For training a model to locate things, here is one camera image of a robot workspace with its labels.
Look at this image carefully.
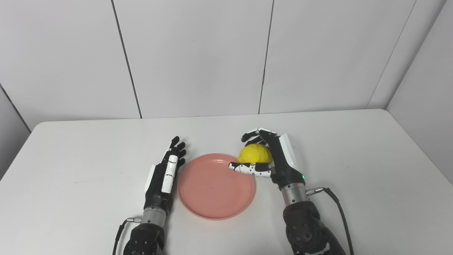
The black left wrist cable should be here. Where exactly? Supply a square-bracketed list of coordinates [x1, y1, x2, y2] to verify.
[112, 217, 142, 255]

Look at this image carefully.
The yellow lemon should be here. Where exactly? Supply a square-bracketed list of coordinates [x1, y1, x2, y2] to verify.
[237, 143, 273, 165]

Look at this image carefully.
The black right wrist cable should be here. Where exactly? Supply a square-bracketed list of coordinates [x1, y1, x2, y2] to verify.
[306, 187, 355, 255]

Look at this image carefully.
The pink round plate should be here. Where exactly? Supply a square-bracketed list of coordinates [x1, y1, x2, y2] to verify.
[177, 153, 256, 221]

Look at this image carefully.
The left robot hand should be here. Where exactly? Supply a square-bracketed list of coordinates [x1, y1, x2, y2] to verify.
[143, 136, 187, 213]

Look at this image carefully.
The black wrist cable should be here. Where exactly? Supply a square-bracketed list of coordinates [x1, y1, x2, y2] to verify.
[306, 187, 355, 255]
[112, 217, 142, 255]

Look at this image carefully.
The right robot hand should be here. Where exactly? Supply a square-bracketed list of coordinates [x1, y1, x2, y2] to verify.
[228, 127, 306, 191]

